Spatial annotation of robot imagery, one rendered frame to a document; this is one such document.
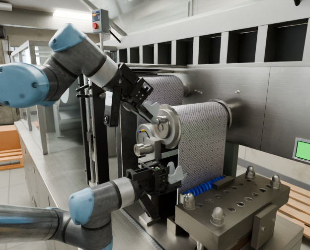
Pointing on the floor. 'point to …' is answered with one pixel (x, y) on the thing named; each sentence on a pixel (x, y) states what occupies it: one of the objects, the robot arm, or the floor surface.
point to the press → (7, 117)
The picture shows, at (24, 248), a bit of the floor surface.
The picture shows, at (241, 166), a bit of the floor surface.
